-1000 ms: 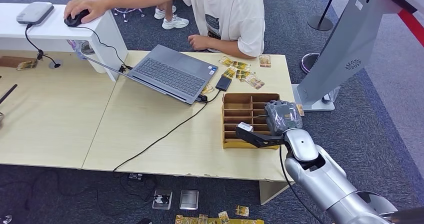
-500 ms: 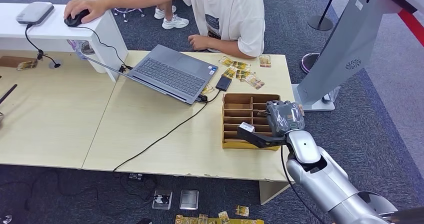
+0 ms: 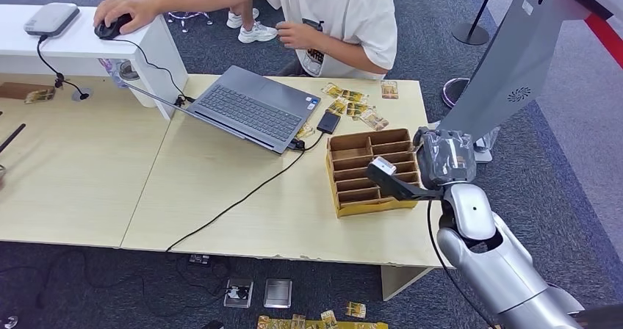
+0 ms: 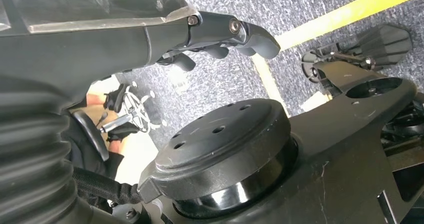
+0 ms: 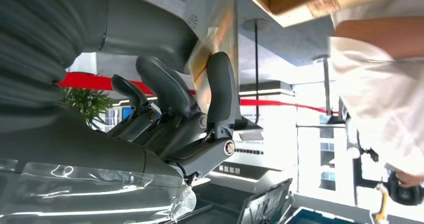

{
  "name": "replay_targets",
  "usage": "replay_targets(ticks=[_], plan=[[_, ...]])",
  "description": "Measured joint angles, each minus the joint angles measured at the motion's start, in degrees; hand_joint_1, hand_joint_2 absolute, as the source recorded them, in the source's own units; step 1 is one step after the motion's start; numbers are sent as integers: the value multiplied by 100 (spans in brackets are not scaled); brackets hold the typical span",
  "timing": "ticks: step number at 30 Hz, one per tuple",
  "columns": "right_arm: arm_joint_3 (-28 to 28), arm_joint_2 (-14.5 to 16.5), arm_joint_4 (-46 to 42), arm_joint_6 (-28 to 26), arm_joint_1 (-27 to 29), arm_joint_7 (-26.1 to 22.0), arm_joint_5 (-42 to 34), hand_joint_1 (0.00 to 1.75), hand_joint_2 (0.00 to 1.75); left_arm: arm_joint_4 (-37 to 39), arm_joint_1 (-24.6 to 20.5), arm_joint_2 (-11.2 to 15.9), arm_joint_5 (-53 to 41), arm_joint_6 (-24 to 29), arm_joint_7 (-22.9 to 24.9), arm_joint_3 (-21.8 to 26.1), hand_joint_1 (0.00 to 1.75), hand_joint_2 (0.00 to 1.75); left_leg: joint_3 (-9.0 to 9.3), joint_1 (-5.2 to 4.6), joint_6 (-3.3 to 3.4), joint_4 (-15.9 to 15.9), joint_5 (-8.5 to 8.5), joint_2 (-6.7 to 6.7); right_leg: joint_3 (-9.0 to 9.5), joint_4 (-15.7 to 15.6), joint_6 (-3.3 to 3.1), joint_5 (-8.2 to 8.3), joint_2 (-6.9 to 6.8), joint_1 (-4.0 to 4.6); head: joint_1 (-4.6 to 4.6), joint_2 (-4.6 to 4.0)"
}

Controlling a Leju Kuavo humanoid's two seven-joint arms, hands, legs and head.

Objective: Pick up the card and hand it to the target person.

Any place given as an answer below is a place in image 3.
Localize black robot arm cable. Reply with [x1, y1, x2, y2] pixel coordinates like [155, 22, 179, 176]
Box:
[426, 200, 498, 329]

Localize black floor cables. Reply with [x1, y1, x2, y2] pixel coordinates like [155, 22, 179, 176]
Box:
[0, 251, 232, 318]

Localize round dark stanchion base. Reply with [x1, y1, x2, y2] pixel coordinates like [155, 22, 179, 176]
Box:
[441, 77, 471, 109]

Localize yellow card box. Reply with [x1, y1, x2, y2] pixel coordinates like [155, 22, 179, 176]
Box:
[256, 315, 389, 329]

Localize white desk riser shelf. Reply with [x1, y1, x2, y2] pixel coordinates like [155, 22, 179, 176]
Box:
[0, 4, 190, 121]

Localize white sneaker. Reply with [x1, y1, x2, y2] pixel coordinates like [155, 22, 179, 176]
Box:
[226, 7, 260, 29]
[237, 21, 278, 44]

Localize silver kiosk stand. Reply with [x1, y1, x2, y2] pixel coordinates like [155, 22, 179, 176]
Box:
[428, 0, 623, 165]

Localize grey laptop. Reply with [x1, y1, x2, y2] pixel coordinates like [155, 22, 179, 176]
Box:
[119, 65, 323, 155]

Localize black computer mouse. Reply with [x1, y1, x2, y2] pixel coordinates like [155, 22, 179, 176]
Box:
[93, 13, 132, 40]

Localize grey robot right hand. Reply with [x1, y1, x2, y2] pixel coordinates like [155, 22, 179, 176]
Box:
[412, 127, 478, 192]

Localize brown cardboard divider box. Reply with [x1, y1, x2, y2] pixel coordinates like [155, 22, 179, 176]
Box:
[325, 128, 422, 219]

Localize black thin stick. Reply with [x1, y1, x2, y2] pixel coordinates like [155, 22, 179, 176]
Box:
[0, 123, 26, 154]

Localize black mouse cable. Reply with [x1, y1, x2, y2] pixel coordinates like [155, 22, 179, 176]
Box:
[110, 37, 195, 107]

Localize black stanchion post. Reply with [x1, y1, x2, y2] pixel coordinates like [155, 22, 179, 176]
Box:
[451, 0, 503, 46]

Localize closed metal floor plate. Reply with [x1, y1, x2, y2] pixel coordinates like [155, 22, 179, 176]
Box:
[263, 278, 293, 309]

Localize dark robot torso shell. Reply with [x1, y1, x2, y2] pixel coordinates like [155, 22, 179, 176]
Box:
[566, 305, 623, 329]

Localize person's left hand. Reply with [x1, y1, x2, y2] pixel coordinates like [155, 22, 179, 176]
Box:
[276, 21, 318, 51]

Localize white desk leg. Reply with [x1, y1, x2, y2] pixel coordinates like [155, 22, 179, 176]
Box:
[381, 265, 434, 302]

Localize black wrist camera pale box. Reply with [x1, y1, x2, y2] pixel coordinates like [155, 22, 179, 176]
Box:
[366, 156, 444, 202]

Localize red barrier belt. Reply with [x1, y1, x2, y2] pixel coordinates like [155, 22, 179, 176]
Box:
[583, 12, 623, 70]

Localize chrome chair base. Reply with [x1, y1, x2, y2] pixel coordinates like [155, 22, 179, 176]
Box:
[165, 10, 214, 34]

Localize person's right hand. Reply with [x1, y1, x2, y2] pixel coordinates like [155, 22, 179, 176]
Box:
[93, 0, 159, 36]

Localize black laptop power cable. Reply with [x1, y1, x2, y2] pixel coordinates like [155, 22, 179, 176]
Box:
[165, 131, 327, 254]

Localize open floor socket box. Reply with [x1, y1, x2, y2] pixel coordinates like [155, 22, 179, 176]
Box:
[223, 278, 254, 309]

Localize brown flat board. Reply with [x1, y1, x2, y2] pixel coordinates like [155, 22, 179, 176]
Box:
[0, 82, 54, 101]

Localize person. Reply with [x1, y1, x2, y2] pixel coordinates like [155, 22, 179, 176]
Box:
[93, 0, 398, 81]

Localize black device cable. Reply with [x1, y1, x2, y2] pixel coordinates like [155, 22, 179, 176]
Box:
[36, 34, 91, 101]

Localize grey flat box device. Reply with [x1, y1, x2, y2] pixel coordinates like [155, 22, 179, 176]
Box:
[23, 1, 80, 37]

